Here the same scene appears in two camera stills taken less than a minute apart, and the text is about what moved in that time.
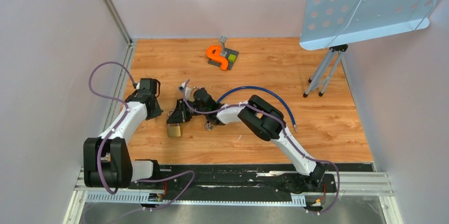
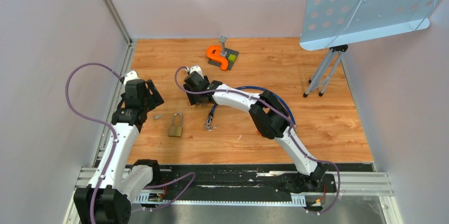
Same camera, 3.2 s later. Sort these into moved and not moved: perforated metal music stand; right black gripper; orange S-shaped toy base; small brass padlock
Moved: right black gripper
Not moved: perforated metal music stand; small brass padlock; orange S-shaped toy base
